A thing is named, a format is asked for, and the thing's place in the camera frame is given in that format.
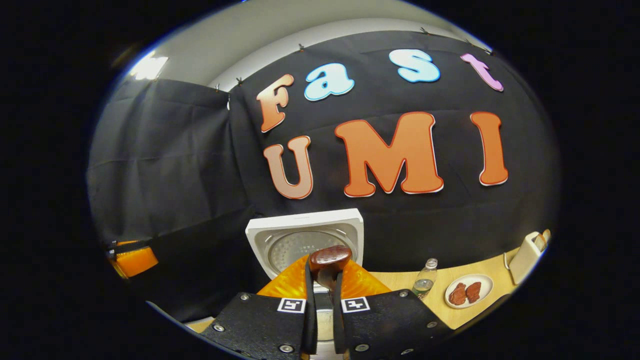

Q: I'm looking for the white oval plate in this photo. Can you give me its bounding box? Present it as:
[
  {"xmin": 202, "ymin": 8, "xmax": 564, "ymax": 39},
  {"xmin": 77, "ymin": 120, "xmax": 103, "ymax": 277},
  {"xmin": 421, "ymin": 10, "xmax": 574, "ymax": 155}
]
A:
[{"xmin": 444, "ymin": 273, "xmax": 494, "ymax": 309}]

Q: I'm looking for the clear plastic water bottle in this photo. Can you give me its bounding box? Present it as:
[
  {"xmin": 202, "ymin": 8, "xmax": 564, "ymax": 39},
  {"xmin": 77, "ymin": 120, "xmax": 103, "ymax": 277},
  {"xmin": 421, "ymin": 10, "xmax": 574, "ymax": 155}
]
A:
[{"xmin": 411, "ymin": 258, "xmax": 439, "ymax": 300}]

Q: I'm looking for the brown wooden spoon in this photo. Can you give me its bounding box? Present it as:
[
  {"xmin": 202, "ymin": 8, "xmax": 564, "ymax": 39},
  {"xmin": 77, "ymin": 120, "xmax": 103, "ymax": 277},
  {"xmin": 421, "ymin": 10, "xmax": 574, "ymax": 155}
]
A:
[{"xmin": 308, "ymin": 245, "xmax": 353, "ymax": 291}]

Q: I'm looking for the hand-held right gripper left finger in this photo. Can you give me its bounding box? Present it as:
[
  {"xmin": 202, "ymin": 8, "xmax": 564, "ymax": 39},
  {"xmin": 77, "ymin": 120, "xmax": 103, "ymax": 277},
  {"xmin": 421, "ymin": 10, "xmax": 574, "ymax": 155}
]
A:
[{"xmin": 200, "ymin": 254, "xmax": 318, "ymax": 360}]

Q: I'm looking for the ceiling light panel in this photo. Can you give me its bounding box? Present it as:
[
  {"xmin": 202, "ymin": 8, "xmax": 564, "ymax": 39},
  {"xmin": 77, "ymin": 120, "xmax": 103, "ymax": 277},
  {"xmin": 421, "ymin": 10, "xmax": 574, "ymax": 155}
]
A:
[{"xmin": 129, "ymin": 51, "xmax": 169, "ymax": 81}]

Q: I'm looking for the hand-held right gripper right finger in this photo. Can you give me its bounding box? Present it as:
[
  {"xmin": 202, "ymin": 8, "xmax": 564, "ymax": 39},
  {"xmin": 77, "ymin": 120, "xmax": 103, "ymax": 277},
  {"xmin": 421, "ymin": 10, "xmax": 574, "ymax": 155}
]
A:
[{"xmin": 332, "ymin": 257, "xmax": 453, "ymax": 360}]

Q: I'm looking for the white rice cooker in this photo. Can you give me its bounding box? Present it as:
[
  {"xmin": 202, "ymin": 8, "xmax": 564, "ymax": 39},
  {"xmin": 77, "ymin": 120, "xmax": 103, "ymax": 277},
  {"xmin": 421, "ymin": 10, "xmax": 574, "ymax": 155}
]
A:
[{"xmin": 245, "ymin": 208, "xmax": 365, "ymax": 360}]

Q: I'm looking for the black backdrop cloth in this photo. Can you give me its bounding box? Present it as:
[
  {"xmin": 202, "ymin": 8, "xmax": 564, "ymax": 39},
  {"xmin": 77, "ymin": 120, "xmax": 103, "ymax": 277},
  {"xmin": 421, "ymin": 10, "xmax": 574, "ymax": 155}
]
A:
[{"xmin": 86, "ymin": 30, "xmax": 561, "ymax": 323}]

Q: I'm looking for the white toaster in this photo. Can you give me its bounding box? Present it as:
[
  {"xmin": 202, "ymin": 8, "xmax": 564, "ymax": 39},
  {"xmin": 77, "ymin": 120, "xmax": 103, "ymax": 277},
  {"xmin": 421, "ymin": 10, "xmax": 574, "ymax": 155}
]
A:
[{"xmin": 508, "ymin": 231, "xmax": 543, "ymax": 286}]

